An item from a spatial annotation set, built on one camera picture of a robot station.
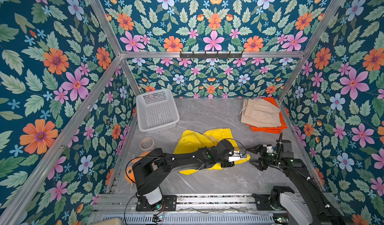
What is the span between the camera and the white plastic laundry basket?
41.6 inches

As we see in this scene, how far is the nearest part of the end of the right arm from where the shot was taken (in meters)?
0.71

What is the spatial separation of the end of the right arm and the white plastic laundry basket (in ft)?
1.83
